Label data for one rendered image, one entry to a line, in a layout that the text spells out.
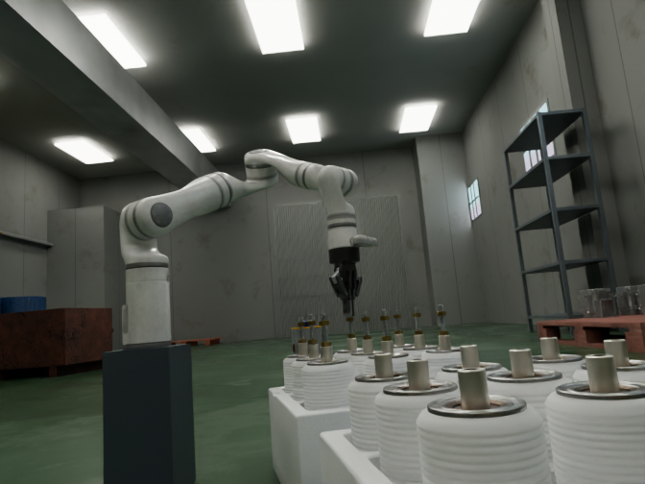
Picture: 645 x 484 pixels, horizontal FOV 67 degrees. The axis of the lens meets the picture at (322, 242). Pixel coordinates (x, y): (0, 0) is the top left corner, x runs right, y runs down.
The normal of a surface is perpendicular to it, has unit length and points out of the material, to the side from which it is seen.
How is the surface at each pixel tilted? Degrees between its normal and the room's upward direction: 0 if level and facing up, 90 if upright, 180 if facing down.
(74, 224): 90
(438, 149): 90
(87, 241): 90
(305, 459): 90
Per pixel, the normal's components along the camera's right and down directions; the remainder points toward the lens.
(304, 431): 0.22, -0.17
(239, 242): -0.06, -0.15
